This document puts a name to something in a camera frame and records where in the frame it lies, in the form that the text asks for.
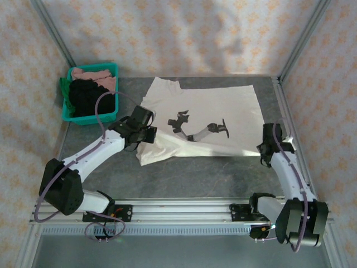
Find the aluminium frame post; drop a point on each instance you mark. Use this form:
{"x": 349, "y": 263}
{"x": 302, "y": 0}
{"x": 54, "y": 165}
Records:
{"x": 304, "y": 36}
{"x": 26, "y": 248}
{"x": 334, "y": 251}
{"x": 53, "y": 30}

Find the teal plastic basket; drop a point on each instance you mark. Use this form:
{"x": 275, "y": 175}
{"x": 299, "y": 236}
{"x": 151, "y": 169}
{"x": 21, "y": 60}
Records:
{"x": 83, "y": 121}

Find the black garment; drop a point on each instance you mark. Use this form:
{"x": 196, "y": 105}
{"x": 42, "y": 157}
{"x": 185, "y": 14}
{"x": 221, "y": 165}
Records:
{"x": 86, "y": 97}

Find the green garment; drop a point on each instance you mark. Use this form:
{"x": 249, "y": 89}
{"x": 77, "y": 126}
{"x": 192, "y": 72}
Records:
{"x": 64, "y": 86}

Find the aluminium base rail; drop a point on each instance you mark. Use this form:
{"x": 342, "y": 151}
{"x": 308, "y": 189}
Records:
{"x": 181, "y": 212}

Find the pink garment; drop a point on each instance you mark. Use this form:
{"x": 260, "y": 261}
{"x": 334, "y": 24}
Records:
{"x": 92, "y": 76}

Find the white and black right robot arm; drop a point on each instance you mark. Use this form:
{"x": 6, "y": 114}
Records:
{"x": 287, "y": 173}

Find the white printed t-shirt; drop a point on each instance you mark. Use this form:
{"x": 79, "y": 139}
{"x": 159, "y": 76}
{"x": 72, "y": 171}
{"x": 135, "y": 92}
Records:
{"x": 217, "y": 103}

